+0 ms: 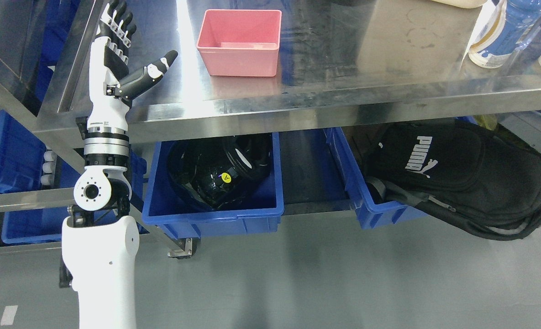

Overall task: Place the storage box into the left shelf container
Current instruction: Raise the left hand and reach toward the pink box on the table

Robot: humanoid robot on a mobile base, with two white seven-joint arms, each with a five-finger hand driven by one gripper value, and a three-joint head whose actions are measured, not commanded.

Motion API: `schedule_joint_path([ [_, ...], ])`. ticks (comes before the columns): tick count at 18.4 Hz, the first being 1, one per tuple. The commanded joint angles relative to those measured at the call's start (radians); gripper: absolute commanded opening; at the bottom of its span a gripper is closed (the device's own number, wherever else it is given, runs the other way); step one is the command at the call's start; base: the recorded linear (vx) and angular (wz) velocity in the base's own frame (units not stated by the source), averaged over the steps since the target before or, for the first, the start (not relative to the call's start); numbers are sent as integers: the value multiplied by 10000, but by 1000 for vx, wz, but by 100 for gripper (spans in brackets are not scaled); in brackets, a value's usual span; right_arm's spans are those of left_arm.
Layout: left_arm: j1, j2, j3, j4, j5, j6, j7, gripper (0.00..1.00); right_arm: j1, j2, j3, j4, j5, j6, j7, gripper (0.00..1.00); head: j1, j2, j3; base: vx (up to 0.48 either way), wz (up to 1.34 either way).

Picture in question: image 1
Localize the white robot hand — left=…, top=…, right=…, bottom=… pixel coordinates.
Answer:
left=87, top=0, right=178, bottom=133

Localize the pink plastic storage box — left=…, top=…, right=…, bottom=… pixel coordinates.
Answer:
left=196, top=9, right=283, bottom=77

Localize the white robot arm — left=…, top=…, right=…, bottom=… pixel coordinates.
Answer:
left=61, top=0, right=177, bottom=329

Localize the black helmet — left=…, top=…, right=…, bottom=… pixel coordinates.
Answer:
left=166, top=133, right=273, bottom=211

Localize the blue bin far left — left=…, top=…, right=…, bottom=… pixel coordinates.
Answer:
left=0, top=110, right=46, bottom=194

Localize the blue bin with helmet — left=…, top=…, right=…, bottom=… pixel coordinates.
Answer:
left=142, top=133, right=284, bottom=238

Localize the blue bin lower left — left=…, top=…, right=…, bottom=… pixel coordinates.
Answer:
left=1, top=152, right=147, bottom=245

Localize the blue bin with backpack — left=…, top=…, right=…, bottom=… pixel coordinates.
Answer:
left=323, top=127, right=427, bottom=229

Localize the blue white plastic bottle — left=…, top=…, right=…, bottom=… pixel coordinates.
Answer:
left=468, top=0, right=541, bottom=69

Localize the black Puma backpack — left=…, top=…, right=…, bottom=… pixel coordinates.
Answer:
left=361, top=118, right=541, bottom=241

